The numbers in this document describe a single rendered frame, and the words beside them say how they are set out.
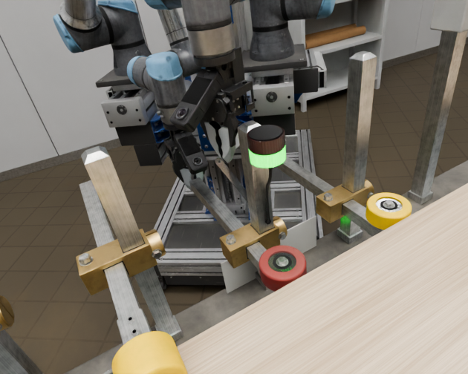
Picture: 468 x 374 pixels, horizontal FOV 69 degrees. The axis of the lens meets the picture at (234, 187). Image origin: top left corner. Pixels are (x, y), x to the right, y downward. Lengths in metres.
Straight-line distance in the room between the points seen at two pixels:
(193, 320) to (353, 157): 0.49
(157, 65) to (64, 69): 2.39
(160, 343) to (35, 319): 1.61
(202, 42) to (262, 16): 0.60
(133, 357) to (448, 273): 0.47
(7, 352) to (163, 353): 0.31
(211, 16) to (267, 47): 0.61
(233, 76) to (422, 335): 0.49
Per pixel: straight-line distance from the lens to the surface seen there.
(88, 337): 1.82
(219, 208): 0.80
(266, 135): 0.54
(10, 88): 3.23
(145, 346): 0.46
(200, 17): 0.58
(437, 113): 0.96
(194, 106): 0.59
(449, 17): 0.88
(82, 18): 1.19
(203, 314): 0.81
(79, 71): 3.16
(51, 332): 1.94
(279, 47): 1.18
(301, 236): 0.85
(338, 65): 4.05
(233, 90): 0.63
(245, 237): 0.70
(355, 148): 0.77
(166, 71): 0.80
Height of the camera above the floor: 1.35
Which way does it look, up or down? 34 degrees down
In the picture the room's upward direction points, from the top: 9 degrees counter-clockwise
